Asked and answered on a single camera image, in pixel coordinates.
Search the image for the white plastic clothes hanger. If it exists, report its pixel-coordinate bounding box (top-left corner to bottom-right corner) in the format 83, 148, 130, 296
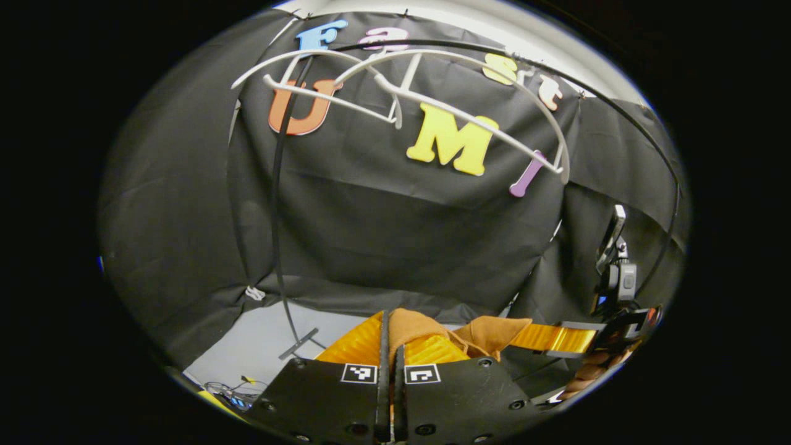
334, 48, 570, 186
231, 48, 404, 130

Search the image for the black backdrop cloth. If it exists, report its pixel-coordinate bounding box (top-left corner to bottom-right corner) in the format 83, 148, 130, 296
98, 9, 690, 371

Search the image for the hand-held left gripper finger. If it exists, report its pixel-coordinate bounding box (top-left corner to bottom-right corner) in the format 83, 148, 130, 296
392, 334, 541, 445
246, 309, 392, 444

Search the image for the bundle of thin cables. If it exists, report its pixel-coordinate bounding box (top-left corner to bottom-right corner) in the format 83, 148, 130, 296
206, 375, 268, 413

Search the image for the black metal clothes rack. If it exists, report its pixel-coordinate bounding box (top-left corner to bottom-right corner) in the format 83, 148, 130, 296
270, 38, 682, 361

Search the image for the brown collared shirt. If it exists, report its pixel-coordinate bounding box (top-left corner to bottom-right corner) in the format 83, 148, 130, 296
388, 307, 533, 363

